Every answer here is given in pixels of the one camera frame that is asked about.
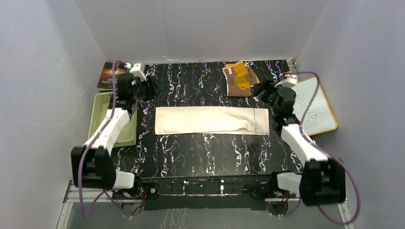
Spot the white terry towel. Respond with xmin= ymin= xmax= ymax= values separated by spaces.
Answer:
xmin=154 ymin=106 xmax=270 ymax=135

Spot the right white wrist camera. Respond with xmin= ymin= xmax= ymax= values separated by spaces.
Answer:
xmin=275 ymin=72 xmax=298 ymax=88

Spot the aluminium frame rail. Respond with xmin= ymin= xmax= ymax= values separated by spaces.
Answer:
xmin=57 ymin=184 xmax=340 ymax=229

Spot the whiteboard with wooden frame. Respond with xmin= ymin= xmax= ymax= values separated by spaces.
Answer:
xmin=293 ymin=77 xmax=338 ymax=136

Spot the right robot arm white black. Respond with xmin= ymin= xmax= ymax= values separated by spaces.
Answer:
xmin=253 ymin=79 xmax=346 ymax=206

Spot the light green plastic basket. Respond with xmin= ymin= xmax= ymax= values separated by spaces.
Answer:
xmin=88 ymin=92 xmax=138 ymax=147

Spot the brown and yellow cloth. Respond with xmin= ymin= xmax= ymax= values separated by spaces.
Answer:
xmin=222 ymin=61 xmax=260 ymax=97

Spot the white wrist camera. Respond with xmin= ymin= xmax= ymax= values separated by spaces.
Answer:
xmin=275 ymin=72 xmax=298 ymax=88
xmin=124 ymin=62 xmax=146 ymax=82

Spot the dark cover paperback book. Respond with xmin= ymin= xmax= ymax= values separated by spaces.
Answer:
xmin=97 ymin=62 xmax=128 ymax=92

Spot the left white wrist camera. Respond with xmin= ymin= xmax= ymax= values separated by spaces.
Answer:
xmin=124 ymin=62 xmax=146 ymax=82

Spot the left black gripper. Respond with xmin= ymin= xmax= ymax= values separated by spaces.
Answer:
xmin=132 ymin=76 xmax=162 ymax=103

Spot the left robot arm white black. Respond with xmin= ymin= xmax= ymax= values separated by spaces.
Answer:
xmin=71 ymin=73 xmax=158 ymax=198

